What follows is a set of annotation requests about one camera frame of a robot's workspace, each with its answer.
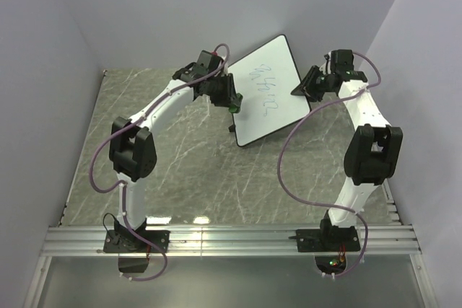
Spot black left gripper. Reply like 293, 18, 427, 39
208, 73, 241, 109

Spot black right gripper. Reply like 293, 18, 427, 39
289, 66, 333, 103

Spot green whiteboard eraser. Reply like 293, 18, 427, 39
228, 103, 240, 114

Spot white whiteboard black frame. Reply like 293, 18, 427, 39
229, 34, 310, 147

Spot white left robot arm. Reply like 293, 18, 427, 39
109, 73, 243, 252

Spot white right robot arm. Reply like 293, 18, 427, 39
291, 66, 403, 250

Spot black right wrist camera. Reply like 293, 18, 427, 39
328, 49, 354, 74

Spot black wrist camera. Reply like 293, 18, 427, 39
328, 49, 354, 74
192, 50, 224, 76

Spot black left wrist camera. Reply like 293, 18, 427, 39
192, 50, 224, 76

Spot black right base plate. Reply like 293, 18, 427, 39
289, 226, 361, 252

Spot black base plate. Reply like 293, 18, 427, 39
289, 226, 361, 252
103, 230, 170, 253

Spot aluminium right side rail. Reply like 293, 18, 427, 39
382, 180, 403, 225

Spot aluminium rail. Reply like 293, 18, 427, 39
382, 180, 403, 225
40, 224, 422, 257

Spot aluminium front rail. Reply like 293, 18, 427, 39
40, 224, 422, 257

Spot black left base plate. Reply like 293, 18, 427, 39
103, 230, 170, 253

